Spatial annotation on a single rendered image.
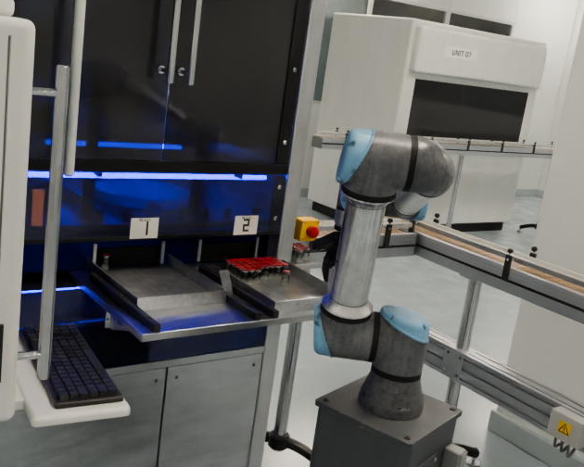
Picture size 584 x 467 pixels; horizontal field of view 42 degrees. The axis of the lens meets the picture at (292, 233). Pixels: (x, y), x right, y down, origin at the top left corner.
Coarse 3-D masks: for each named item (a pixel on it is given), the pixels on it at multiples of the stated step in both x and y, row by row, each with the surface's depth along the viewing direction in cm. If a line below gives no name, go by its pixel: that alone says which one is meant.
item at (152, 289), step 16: (96, 272) 209; (112, 272) 216; (128, 272) 218; (144, 272) 220; (160, 272) 222; (176, 272) 224; (192, 272) 218; (128, 288) 205; (144, 288) 206; (160, 288) 208; (176, 288) 210; (192, 288) 212; (208, 288) 212; (144, 304) 190; (160, 304) 193; (176, 304) 196; (192, 304) 199
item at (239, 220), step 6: (240, 216) 232; (246, 216) 233; (252, 216) 235; (258, 216) 236; (240, 222) 233; (246, 222) 234; (252, 222) 235; (234, 228) 232; (240, 228) 233; (246, 228) 234; (252, 228) 236; (234, 234) 233
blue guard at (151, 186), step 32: (32, 192) 193; (64, 192) 198; (96, 192) 203; (128, 192) 208; (160, 192) 214; (192, 192) 220; (224, 192) 227; (256, 192) 233; (32, 224) 195; (64, 224) 200; (96, 224) 205; (128, 224) 211; (160, 224) 217; (192, 224) 223; (224, 224) 230
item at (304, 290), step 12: (288, 264) 239; (300, 276) 234; (312, 276) 229; (252, 288) 209; (264, 288) 221; (276, 288) 222; (288, 288) 224; (300, 288) 225; (312, 288) 227; (324, 288) 224; (264, 300) 204; (276, 300) 212; (288, 300) 203; (300, 300) 205; (312, 300) 208; (288, 312) 204
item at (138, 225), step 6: (132, 222) 211; (138, 222) 212; (144, 222) 213; (150, 222) 215; (156, 222) 216; (132, 228) 212; (138, 228) 213; (144, 228) 214; (150, 228) 215; (156, 228) 216; (132, 234) 212; (138, 234) 213; (144, 234) 214; (150, 234) 216; (156, 234) 217
